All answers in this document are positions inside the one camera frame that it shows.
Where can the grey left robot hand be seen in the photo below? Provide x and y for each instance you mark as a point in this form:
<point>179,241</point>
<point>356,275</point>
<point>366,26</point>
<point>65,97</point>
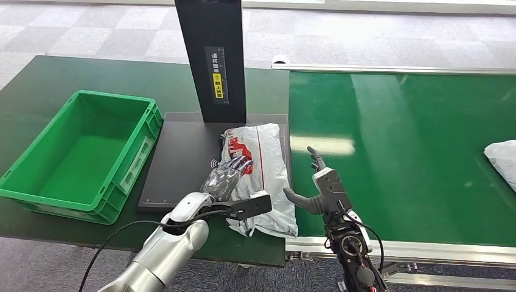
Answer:
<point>221,181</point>

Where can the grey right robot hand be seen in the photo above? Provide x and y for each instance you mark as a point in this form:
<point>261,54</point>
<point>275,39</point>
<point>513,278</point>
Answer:
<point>302,201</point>

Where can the white package with red print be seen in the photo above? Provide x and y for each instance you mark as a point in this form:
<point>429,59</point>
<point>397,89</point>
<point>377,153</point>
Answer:
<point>270,161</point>

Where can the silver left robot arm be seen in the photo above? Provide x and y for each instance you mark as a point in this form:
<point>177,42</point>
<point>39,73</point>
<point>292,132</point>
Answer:
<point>169,250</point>

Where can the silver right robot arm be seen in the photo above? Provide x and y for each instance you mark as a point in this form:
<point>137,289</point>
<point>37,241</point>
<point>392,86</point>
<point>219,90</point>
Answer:
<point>354,258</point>

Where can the green conveyor belt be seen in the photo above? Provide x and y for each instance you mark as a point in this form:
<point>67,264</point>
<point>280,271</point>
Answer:
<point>403,161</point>

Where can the plain white package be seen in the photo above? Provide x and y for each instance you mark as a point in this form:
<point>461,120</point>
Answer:
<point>504,161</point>

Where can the black scanner platform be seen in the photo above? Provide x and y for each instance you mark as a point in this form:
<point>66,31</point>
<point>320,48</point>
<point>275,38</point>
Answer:
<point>185,161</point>

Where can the black yellow label sticker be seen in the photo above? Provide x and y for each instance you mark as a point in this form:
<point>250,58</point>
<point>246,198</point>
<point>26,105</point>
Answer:
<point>216,74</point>

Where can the green plastic crate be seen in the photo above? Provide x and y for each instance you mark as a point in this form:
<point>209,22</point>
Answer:
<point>80,161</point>

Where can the black scanner column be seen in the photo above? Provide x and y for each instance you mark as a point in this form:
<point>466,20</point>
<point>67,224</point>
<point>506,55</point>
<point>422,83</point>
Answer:
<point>211,24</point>

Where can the dark green table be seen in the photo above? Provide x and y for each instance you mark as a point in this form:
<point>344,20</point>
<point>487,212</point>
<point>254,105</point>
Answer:
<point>60,74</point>

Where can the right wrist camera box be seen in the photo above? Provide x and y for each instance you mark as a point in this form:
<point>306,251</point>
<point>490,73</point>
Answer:
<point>332,189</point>

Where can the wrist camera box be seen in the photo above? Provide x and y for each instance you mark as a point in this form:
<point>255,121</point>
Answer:
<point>332,189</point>
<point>250,205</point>

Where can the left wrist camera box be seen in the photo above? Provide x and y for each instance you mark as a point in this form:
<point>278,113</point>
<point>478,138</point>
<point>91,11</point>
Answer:
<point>250,205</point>

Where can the aluminium conveyor rail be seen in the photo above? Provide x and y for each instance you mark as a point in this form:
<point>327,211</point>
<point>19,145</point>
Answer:
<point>383,69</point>
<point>443,254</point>

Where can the aluminium conveyor support frame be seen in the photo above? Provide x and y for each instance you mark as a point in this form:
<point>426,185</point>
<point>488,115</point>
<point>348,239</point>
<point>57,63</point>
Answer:
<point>443,280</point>

